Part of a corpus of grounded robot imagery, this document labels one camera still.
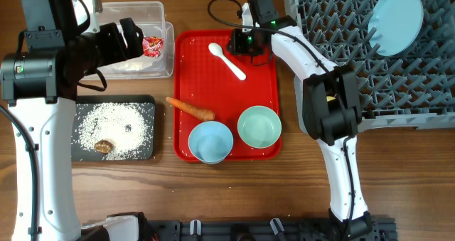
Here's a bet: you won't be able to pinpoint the red snack wrapper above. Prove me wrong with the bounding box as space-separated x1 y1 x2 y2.
142 36 164 58

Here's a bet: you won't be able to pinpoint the white plastic spoon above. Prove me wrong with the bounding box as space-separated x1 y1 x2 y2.
208 43 247 81

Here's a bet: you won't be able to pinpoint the green bowl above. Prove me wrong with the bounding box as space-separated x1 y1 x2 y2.
237 105 282 149

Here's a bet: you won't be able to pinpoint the white rice grains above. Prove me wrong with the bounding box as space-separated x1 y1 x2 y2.
73 102 156 161

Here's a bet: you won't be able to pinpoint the orange carrot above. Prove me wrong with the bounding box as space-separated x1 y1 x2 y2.
166 97 215 122

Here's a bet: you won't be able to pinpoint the brown food scrap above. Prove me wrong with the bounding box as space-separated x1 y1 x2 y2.
94 140 114 154

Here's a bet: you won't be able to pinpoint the small light blue bowl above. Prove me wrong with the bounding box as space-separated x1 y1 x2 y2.
188 121 234 164

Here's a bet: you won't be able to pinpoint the large light blue plate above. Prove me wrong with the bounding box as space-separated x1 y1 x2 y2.
368 0 424 57

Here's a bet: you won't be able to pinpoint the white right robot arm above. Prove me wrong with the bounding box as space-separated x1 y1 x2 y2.
228 0 373 240

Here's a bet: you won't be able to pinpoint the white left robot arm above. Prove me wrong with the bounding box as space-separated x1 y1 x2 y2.
1 0 153 240

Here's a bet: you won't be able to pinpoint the clear plastic waste bin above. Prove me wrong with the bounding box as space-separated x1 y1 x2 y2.
97 1 174 80

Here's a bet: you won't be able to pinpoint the black waste tray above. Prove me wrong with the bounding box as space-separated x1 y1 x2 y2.
70 94 156 163

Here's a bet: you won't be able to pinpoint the grey dishwasher rack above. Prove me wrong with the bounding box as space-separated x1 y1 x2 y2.
284 0 454 131

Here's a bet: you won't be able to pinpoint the crumpled white tissue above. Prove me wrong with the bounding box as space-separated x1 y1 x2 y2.
109 60 151 72

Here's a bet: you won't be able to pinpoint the red plastic tray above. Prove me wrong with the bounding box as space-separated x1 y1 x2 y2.
173 30 282 161

